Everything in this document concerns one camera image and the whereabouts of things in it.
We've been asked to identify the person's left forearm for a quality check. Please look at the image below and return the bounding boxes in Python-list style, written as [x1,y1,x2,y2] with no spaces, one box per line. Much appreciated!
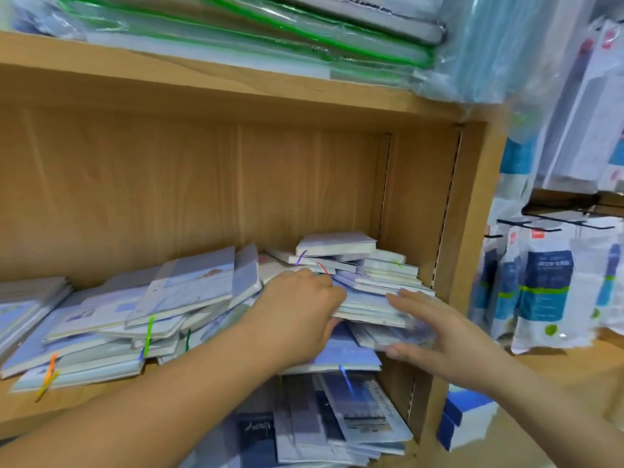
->
[0,331,269,468]

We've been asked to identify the person's left hand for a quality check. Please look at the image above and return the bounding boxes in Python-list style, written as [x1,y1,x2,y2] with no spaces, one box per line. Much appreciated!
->
[237,268,348,371]

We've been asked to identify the pile of small notebooks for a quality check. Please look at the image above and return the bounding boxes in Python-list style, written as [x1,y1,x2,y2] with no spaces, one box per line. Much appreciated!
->
[0,231,437,394]

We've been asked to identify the row of patterned notebooks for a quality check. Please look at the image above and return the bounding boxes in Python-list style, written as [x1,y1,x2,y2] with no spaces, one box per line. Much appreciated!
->
[180,370,415,468]

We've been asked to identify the blue white small box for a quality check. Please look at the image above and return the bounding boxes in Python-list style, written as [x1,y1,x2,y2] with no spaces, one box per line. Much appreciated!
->
[435,385,501,452]

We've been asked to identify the person's right forearm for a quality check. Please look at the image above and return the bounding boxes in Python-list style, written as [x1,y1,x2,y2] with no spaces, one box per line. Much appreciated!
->
[478,350,624,468]

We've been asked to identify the wooden shelf unit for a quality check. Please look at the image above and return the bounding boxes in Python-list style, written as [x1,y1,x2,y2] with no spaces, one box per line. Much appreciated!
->
[0,29,513,468]

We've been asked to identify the light blue plastic bag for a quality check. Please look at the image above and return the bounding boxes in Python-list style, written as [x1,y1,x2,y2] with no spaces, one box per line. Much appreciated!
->
[419,0,577,105]

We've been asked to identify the stack of green edged packets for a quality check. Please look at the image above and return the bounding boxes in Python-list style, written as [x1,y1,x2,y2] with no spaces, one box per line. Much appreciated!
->
[10,0,450,90]

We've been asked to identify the white hanging packaged items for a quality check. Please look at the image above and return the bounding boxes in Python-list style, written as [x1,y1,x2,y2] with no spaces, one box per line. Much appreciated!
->
[536,14,624,196]

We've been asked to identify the person's right hand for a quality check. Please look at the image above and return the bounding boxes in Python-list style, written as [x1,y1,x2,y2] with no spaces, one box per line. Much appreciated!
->
[385,289,513,394]

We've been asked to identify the stack of large blue notebooks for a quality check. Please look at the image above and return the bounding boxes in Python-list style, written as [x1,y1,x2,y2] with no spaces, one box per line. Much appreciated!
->
[0,276,75,359]

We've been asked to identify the blue map print notebook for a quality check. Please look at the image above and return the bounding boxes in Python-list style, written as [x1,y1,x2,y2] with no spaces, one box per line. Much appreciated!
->
[281,321,384,376]

